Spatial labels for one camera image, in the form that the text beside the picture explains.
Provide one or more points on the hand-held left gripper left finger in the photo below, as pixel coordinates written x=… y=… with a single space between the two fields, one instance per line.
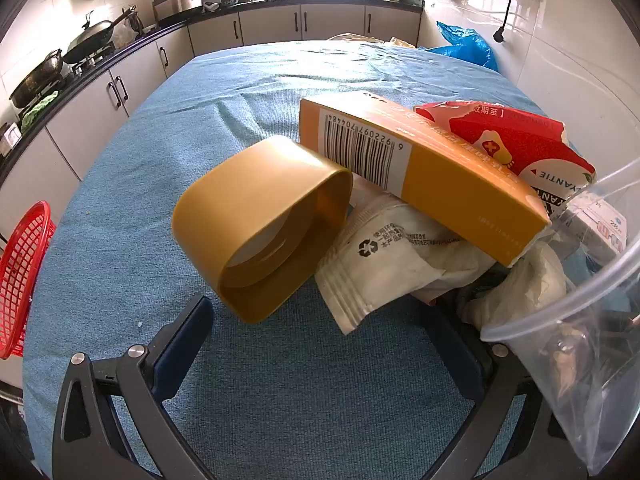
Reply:
x=184 y=332

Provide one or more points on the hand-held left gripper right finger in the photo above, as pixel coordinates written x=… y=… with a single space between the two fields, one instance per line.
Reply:
x=462 y=355

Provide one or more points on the clear plastic bag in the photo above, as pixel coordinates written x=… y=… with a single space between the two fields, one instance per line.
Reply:
x=575 y=360

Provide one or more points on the white foil pouch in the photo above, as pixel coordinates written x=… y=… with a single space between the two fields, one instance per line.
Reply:
x=380 y=260

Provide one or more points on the golden yellow plastic lid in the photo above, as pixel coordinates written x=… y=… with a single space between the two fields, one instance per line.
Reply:
x=240 y=195

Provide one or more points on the red plastic basket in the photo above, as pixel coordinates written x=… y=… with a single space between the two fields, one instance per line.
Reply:
x=20 y=280

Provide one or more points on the orange cardboard box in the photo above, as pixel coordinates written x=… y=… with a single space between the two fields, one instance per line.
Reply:
x=450 y=180

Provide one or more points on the white printed paper packet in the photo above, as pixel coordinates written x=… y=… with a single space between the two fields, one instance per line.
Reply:
x=607 y=230

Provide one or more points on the red torn packet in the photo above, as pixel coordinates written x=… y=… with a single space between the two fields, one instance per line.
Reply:
x=520 y=145

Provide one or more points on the blue tablecloth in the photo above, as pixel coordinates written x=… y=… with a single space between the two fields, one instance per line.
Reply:
x=300 y=400

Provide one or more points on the small white box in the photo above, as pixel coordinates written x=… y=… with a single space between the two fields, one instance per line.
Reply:
x=10 y=136

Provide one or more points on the green cloth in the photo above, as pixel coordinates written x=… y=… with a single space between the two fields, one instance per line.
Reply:
x=36 y=110

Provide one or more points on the cream lower kitchen cabinets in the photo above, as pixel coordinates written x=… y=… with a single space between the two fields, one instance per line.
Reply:
x=140 y=67

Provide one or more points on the gas stove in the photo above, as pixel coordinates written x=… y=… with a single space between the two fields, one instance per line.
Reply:
x=92 y=62

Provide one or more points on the dark frying pan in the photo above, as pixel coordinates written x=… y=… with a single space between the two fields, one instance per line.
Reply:
x=37 y=77

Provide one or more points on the black kitchen countertop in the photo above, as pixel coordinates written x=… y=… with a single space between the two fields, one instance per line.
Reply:
x=150 y=34

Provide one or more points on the black wok with lid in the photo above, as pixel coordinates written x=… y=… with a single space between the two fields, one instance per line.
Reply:
x=87 y=40

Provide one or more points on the blue plastic bag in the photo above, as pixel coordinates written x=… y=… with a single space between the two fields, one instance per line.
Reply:
x=465 y=45

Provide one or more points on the steel rice cooker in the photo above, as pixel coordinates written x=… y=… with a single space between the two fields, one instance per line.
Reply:
x=177 y=1

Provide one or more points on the yellow plastic bag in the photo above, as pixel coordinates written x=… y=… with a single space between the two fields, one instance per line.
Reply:
x=360 y=38

